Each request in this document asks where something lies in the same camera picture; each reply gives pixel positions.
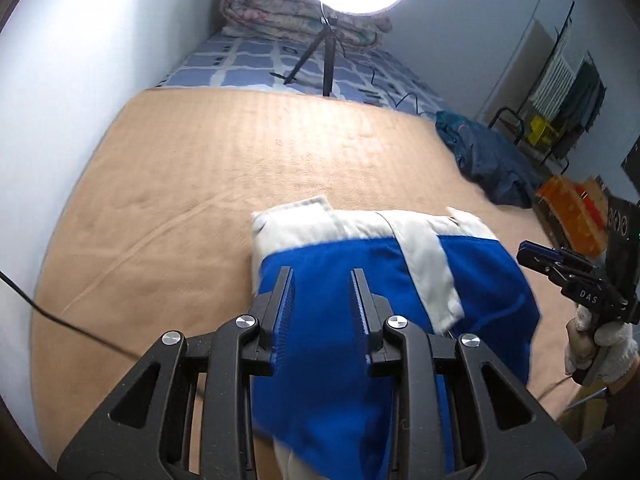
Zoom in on beige and blue jacket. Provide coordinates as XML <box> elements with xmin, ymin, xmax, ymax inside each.
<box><xmin>252</xmin><ymin>195</ymin><xmax>540</xmax><ymax>479</ymax></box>

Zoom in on black clothes rack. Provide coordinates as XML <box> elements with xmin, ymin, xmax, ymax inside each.
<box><xmin>486</xmin><ymin>9</ymin><xmax>606</xmax><ymax>174</ymax></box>

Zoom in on dark green hanging clothes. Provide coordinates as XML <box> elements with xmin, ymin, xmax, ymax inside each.
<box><xmin>551</xmin><ymin>60</ymin><xmax>606</xmax><ymax>157</ymax></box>

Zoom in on white knit gloved hand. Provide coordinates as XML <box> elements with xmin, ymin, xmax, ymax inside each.
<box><xmin>564</xmin><ymin>306</ymin><xmax>639</xmax><ymax>386</ymax></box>

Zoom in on dark window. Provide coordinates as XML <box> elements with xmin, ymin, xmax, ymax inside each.
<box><xmin>622</xmin><ymin>138</ymin><xmax>640</xmax><ymax>188</ymax></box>

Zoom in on dark blue garment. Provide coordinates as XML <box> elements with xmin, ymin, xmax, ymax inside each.
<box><xmin>435</xmin><ymin>110</ymin><xmax>544</xmax><ymax>209</ymax></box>

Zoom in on yellow box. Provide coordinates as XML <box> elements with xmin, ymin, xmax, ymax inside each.
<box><xmin>527</xmin><ymin>115</ymin><xmax>560</xmax><ymax>151</ymax></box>

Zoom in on tan fleece blanket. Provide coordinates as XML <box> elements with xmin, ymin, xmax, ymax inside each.
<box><xmin>32</xmin><ymin>89</ymin><xmax>547</xmax><ymax>476</ymax></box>

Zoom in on white striped hanging cloth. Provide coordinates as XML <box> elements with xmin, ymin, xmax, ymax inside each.
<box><xmin>529</xmin><ymin>22</ymin><xmax>586</xmax><ymax>120</ymax></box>

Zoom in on blue checkered bed sheet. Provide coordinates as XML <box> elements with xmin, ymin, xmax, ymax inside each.
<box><xmin>160</xmin><ymin>34</ymin><xmax>448</xmax><ymax>120</ymax></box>

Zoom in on folded floral quilt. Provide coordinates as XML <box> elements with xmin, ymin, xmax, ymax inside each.
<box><xmin>219</xmin><ymin>0</ymin><xmax>393</xmax><ymax>50</ymax></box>

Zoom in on black cable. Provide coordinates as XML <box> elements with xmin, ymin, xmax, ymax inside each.
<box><xmin>0</xmin><ymin>270</ymin><xmax>141</xmax><ymax>361</ymax></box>

